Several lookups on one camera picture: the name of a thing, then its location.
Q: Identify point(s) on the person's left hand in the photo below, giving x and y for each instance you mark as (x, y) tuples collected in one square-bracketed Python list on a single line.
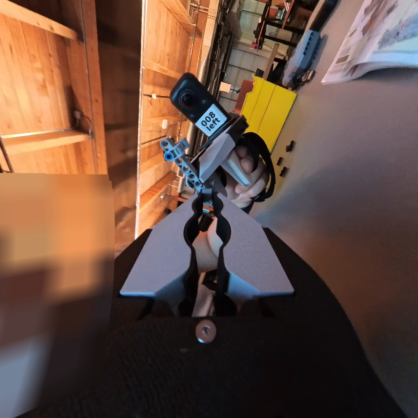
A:
[(254, 189)]

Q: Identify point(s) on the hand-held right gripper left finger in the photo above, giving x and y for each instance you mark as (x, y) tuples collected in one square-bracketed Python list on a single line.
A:
[(160, 261)]

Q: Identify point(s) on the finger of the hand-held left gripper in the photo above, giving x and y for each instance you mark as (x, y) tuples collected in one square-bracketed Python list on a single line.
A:
[(222, 186), (215, 156)]

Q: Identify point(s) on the grey beam assembly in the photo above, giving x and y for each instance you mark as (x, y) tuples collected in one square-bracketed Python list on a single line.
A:
[(184, 163)]

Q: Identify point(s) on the yellow storage bin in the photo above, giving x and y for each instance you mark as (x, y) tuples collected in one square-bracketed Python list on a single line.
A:
[(271, 107)]

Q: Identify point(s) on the black double connector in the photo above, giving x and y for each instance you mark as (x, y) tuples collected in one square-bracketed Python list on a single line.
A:
[(280, 160)]

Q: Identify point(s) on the grey desk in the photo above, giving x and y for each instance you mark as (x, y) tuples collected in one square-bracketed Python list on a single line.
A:
[(359, 196)]

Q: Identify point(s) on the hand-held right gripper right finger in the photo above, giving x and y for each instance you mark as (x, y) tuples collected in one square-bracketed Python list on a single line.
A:
[(254, 261)]

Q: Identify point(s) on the grey battery box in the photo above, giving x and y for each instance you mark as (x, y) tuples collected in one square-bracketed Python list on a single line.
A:
[(305, 52)]

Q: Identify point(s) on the open instruction booklet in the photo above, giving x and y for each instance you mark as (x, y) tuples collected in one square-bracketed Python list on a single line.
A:
[(369, 39)]

